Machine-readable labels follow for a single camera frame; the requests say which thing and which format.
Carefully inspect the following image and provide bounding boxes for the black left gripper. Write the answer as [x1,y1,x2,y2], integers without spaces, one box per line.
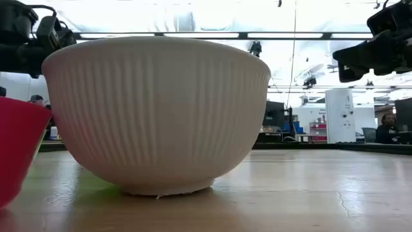
[0,15,77,78]

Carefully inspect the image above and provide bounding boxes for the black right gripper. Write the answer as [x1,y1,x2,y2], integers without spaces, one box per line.
[333,24,412,83]

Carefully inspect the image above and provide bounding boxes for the red plastic bowl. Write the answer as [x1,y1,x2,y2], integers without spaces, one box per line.
[0,96,52,209]

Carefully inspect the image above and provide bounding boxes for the red storage shelf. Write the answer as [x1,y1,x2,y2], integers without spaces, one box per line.
[309,121,328,142]

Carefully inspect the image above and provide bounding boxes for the white round pillar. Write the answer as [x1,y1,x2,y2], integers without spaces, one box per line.
[324,88,357,144]

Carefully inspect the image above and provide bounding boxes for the person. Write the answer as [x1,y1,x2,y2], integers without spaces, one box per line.
[375,113,402,145]
[27,94,51,109]

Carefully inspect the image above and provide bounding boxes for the black computer monitor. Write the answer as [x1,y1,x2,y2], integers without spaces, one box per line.
[394,98,412,132]
[262,101,286,128]

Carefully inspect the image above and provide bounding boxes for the grey office chair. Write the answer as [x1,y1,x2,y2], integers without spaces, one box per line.
[361,127,377,144]

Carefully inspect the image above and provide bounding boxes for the blue storage boxes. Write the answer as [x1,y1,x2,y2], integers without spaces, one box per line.
[283,121,305,135]

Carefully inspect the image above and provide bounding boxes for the white ribbed bowl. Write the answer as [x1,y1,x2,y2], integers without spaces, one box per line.
[41,35,272,197]

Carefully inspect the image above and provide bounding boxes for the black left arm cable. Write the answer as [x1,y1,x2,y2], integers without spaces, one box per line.
[28,4,58,17]

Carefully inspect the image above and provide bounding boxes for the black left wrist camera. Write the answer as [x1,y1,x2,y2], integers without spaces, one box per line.
[0,0,39,43]

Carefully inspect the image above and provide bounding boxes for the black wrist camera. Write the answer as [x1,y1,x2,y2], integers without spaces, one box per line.
[366,0,412,36]
[0,0,39,43]

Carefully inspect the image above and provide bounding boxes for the black hanging ceiling camera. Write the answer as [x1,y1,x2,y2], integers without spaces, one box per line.
[302,75,318,90]
[248,41,263,58]

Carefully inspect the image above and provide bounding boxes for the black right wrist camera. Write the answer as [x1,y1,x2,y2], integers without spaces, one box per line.
[366,0,412,36]

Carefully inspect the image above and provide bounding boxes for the thin hanging cable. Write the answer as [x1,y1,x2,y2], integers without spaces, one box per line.
[285,0,297,109]

